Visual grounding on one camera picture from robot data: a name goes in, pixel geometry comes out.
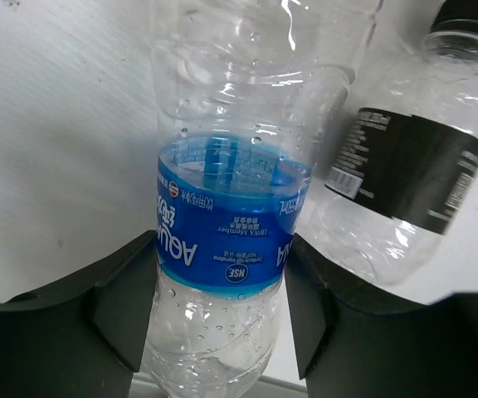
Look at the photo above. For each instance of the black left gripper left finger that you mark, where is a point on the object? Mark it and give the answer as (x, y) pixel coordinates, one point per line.
(82, 335)

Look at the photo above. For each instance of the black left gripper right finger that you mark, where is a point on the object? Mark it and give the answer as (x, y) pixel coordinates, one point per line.
(353, 339)

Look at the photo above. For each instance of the blue label clear bottle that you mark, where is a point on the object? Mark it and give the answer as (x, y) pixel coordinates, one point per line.
(243, 92)

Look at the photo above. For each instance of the black label bottle black cap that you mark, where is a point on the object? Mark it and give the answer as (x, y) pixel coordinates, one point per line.
(409, 157)

